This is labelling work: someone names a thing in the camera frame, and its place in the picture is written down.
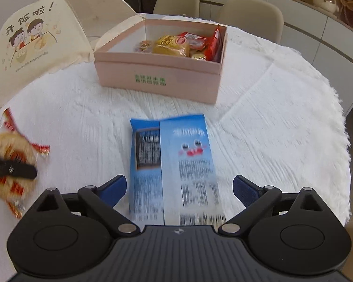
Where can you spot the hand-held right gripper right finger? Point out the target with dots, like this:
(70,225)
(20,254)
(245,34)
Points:
(247,189)

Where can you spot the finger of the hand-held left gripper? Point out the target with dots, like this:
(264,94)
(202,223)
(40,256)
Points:
(14,170)

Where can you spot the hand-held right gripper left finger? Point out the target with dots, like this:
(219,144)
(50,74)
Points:
(113,189)

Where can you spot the rice cracker packet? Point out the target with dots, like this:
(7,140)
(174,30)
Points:
(8,147)

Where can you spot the blue snack packet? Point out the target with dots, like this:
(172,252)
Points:
(188,158)

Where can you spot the pink cardboard box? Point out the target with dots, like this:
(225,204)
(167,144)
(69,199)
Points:
(158,73)

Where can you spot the white textured tablecloth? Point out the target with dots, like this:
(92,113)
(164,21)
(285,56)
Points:
(267,129)

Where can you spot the cream printed food cover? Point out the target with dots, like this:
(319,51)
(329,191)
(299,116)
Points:
(32,50)

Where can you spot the small caramel snack packet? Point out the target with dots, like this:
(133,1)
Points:
(144,46)

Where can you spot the tall red white snack packet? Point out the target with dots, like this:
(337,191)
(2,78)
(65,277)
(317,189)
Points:
(212,45)

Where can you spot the orange yellow snack packet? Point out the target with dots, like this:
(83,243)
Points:
(170,47)

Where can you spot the beige chair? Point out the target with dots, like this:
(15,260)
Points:
(176,1)
(106,3)
(253,17)

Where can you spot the white sideboard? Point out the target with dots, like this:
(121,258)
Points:
(311,26)

